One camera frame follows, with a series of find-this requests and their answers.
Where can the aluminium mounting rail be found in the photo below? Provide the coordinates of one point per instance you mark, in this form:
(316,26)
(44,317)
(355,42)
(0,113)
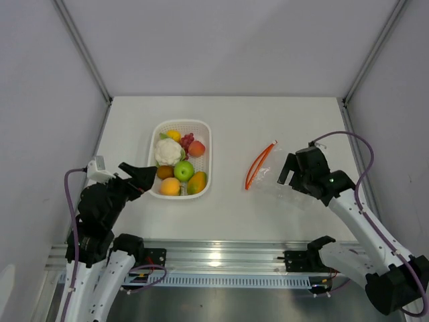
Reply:
(222,257)

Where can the clear zip bag orange zipper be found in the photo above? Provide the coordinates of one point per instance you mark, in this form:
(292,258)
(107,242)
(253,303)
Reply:
(262,177)

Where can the aluminium frame post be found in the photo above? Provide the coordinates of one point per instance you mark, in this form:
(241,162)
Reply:
(81,47)
(375,50)

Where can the red grape bunch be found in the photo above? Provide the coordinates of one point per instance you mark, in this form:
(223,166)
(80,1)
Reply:
(185,142)

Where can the brown kiwi fruit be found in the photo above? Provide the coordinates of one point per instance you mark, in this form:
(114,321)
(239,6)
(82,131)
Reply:
(165,172)

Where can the white cauliflower with green leaves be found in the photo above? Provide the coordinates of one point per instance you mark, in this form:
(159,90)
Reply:
(168,152)

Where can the orange apricot fruit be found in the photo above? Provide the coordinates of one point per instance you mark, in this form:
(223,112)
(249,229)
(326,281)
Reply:
(170,187)

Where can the left aluminium frame post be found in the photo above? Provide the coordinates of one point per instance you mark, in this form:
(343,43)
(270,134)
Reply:
(81,47)

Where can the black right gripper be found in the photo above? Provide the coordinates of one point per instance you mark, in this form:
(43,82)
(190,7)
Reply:
(291,165)

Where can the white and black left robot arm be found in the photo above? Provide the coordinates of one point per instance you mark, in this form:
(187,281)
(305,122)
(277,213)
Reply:
(97,261)

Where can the green apple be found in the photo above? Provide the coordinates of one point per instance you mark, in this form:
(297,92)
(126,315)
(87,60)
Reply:
(183,171)

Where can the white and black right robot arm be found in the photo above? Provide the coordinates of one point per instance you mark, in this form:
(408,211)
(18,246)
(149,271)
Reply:
(390,274)

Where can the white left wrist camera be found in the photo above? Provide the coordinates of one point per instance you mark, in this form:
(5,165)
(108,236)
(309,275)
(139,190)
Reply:
(96,171)

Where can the red peach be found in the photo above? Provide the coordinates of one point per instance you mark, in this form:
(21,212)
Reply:
(196,149)

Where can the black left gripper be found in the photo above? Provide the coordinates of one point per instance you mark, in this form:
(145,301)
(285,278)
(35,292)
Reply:
(143,178)

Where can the right aluminium frame post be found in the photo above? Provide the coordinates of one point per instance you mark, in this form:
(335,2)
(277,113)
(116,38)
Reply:
(375,50)

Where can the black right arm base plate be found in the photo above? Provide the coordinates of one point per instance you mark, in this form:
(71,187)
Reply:
(302,261)

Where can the white slotted cable duct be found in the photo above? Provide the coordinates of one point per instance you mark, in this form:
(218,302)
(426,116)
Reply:
(276,281)

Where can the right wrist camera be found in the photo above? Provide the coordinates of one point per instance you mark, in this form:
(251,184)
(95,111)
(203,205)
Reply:
(318,145)

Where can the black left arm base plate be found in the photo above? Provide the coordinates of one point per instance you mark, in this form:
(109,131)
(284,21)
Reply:
(155,256)

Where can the yellow green mango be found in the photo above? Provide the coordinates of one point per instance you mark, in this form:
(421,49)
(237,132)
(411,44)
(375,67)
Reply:
(197,183)

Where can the yellow pepper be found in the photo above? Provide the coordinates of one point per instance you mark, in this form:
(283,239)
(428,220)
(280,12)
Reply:
(175,135)

